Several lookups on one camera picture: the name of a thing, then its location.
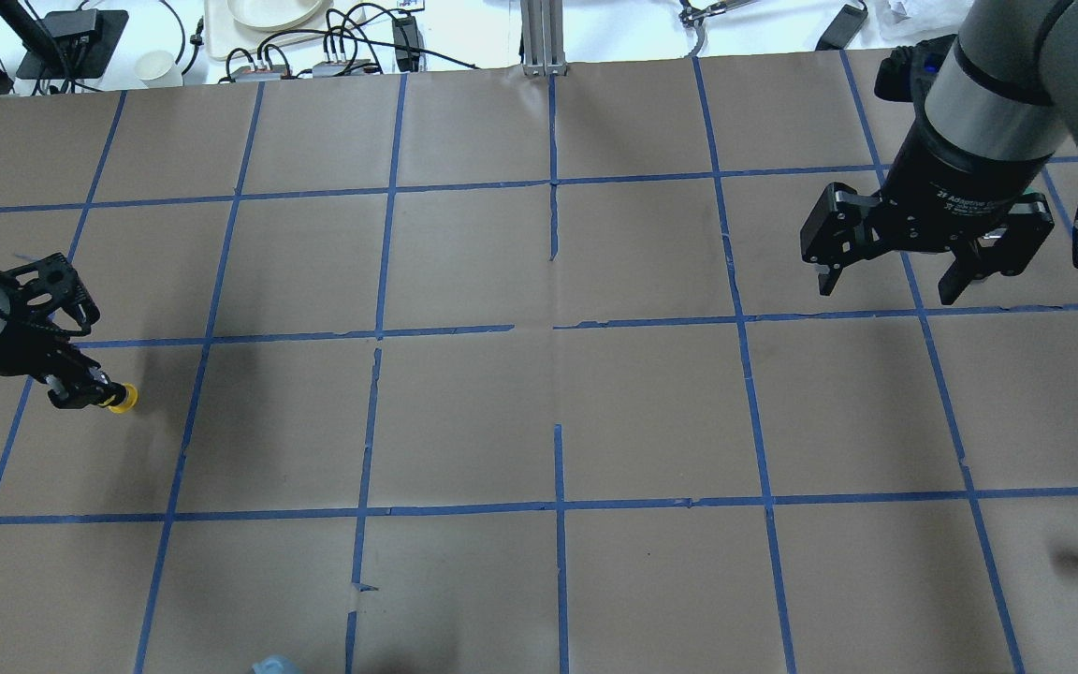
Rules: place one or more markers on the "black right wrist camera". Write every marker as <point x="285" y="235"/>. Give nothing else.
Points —
<point x="909" y="71"/>

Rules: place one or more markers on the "black camera stand base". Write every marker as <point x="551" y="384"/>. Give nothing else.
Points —
<point x="69" y="45"/>

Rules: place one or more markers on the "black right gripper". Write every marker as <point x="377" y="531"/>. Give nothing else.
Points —
<point x="955" y="180"/>

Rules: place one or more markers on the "black inline power brick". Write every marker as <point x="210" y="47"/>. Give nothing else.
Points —
<point x="407" y="43"/>

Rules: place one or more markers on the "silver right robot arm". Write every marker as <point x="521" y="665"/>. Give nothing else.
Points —
<point x="992" y="104"/>

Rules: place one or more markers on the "white paper cup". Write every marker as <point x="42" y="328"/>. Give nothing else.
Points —
<point x="158" y="69"/>

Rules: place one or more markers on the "beige serving tray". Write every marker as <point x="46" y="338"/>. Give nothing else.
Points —
<point x="222" y="34"/>

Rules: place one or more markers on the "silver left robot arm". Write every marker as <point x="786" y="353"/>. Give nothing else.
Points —
<point x="32" y="345"/>

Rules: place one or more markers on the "lower usb hub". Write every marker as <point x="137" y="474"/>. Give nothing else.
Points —
<point x="342" y="68"/>

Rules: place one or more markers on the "aluminium frame post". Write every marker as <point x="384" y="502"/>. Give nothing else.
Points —
<point x="542" y="34"/>

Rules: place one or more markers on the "yellow push button switch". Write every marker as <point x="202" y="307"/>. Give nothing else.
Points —
<point x="118" y="398"/>

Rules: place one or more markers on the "beige round plate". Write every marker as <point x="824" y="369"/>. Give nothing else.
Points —
<point x="274" y="15"/>

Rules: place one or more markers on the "usb hub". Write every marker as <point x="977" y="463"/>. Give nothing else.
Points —
<point x="252" y="72"/>
<point x="342" y="68"/>

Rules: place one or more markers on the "black power adapter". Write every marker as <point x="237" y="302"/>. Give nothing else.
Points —
<point x="842" y="29"/>

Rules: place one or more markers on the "upper usb hub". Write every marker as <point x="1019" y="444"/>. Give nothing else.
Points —
<point x="252" y="72"/>

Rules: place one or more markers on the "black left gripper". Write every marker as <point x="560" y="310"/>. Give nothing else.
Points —
<point x="22" y="353"/>

